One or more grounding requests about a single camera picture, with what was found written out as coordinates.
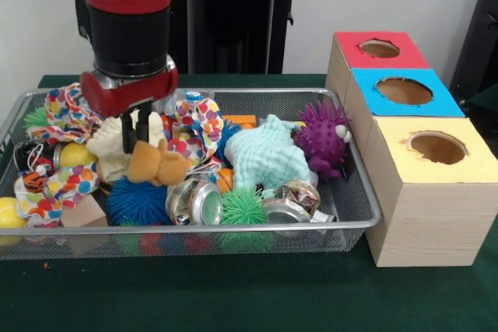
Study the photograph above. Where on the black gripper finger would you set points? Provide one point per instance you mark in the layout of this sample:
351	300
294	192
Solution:
128	133
142	126

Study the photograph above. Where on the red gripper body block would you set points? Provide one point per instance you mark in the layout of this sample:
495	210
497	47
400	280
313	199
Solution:
132	95

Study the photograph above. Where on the cream knitted cloth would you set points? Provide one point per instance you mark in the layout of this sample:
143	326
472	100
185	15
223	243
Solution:
109	141

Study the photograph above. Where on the brown teddy plush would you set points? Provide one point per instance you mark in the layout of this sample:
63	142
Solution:
155	165

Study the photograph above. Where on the polka dot cloth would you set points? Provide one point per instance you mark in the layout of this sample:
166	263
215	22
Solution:
202	126
66	188

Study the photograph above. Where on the wooden box with three holes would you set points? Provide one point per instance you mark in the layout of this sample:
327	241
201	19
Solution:
428	223

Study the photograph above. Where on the large blue spiky ball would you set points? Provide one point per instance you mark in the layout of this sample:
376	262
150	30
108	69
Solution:
136	200

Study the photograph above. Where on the crushed silver drink can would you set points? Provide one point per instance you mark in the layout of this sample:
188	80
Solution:
198	203
290	201

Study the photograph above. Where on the green spiky rubber ball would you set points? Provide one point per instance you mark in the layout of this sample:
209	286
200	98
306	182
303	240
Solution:
243	207

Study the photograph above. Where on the mint knitted cloth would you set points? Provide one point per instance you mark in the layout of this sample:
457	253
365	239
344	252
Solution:
268	157

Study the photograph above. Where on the yellow ball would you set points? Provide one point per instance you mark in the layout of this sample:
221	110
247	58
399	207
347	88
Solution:
9	213

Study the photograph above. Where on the purple spiky toy creature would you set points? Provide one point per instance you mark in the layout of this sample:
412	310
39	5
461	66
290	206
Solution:
321	137

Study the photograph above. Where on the dark green tablecloth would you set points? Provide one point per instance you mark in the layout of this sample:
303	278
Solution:
233	297
486	104

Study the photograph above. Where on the black upright panel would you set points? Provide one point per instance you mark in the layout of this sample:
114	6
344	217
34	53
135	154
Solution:
478	36

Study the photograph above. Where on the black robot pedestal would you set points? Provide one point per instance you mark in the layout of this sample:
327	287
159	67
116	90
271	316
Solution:
241	29

